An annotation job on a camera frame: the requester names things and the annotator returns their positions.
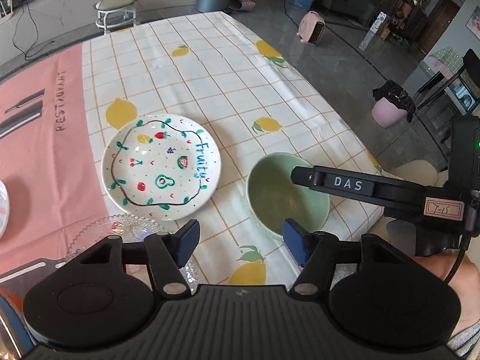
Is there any green ceramic bowl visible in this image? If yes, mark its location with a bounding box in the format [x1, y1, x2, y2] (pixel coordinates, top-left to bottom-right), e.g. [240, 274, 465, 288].
[245, 153, 331, 241]

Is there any clear glass plate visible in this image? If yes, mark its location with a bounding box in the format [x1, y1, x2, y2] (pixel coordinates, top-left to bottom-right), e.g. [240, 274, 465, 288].
[65, 214, 199, 294]

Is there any white fruity painted plate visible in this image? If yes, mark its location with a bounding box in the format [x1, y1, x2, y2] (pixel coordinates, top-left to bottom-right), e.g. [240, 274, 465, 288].
[102, 114, 221, 222]

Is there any small white sticker dish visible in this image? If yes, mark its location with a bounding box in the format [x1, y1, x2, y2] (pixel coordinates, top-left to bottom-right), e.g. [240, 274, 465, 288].
[0, 181, 10, 236]

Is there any person right hand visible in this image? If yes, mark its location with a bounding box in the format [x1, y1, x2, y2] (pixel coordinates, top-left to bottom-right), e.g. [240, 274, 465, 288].
[413, 254, 479, 336]

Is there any pink bin with black bag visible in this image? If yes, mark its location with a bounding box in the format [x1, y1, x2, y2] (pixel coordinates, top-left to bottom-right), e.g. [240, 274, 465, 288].
[371, 80, 416, 128]

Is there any black dining chair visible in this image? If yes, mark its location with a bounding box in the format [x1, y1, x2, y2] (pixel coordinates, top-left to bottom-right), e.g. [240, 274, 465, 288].
[414, 46, 479, 157]

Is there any lemon and pink tablecloth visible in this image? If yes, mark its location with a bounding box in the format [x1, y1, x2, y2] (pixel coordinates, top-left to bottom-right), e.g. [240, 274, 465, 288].
[1, 12, 382, 304]

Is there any pink small heater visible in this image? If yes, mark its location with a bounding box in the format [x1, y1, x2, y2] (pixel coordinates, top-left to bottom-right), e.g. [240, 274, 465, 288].
[297, 10, 326, 45]

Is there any white rolling stool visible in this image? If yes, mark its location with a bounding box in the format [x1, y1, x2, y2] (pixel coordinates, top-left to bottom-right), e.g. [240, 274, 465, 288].
[94, 0, 139, 34]

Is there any black power cable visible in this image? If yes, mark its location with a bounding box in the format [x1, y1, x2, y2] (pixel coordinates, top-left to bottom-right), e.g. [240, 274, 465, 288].
[11, 1, 56, 60]

